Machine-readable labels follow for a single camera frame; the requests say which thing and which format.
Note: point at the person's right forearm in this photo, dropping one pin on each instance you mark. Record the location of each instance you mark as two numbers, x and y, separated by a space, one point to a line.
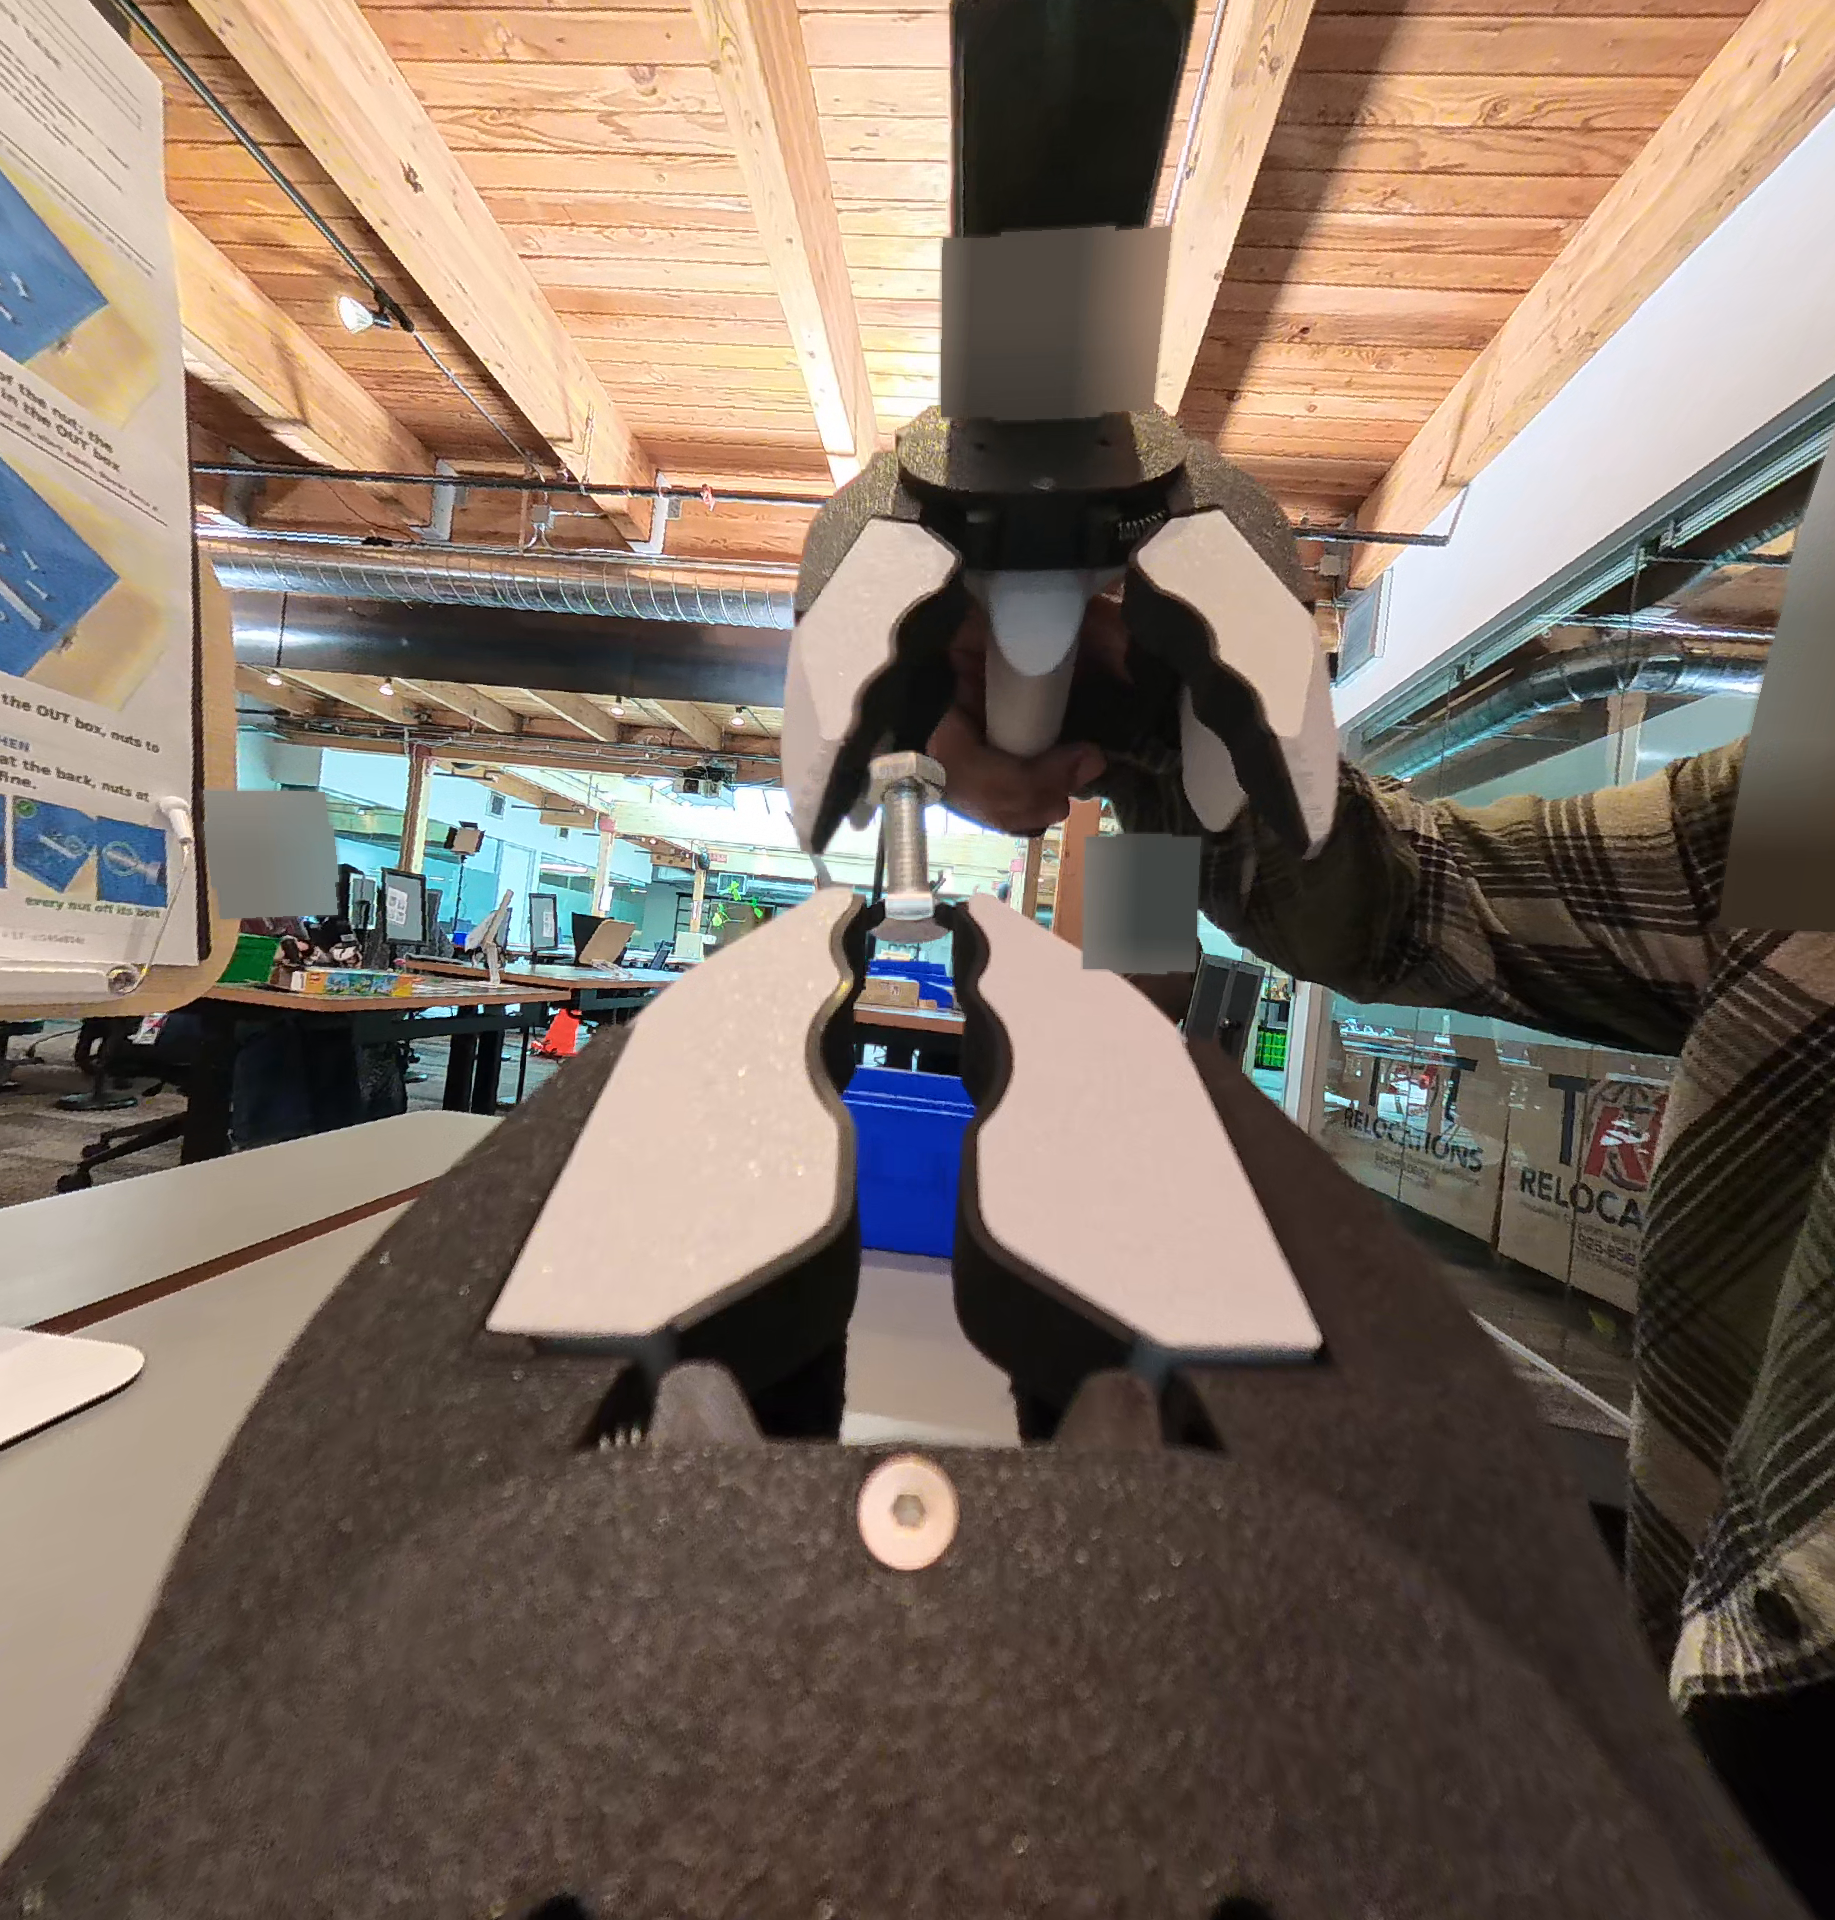
1487 913

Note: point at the instruction sheet clipboard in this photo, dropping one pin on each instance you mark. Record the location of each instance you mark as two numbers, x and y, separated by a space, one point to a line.
65 449

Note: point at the wooden office desk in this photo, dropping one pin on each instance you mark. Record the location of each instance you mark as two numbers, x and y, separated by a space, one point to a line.
405 1002

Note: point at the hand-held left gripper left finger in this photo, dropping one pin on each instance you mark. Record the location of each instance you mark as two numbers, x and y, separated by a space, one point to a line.
677 1155

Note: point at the black computer monitor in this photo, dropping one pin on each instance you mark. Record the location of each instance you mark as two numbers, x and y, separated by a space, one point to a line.
402 906

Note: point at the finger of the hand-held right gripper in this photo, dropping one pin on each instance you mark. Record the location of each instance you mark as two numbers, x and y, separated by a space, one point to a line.
837 659
1279 675

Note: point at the ceiling spot light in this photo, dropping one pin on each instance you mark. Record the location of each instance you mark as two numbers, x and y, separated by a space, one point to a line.
358 313

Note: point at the green storage bin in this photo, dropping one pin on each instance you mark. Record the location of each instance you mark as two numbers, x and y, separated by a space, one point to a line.
276 961

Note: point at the blue plastic bin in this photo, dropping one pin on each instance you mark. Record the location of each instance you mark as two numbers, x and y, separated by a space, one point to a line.
906 1169

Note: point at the white stand base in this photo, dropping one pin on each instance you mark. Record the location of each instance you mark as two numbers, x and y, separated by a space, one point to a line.
33 1379

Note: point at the person's right hand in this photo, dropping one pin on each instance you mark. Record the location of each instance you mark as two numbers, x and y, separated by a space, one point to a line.
1039 785

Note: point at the silver hex bolt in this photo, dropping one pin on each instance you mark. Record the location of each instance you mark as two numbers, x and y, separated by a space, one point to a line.
906 839

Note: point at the person's plaid shirt torso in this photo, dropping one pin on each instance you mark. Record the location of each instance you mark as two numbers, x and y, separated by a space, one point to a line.
1774 1275

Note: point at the colourful toy box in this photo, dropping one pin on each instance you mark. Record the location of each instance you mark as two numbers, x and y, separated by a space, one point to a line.
343 982

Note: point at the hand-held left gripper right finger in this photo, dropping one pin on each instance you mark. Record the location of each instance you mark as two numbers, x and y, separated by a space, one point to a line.
1140 1169

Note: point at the silver air duct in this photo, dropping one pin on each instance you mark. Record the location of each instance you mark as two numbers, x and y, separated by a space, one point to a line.
560 578

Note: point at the stack of cardboard boxes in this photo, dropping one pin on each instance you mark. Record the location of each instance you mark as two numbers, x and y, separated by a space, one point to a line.
1455 1169

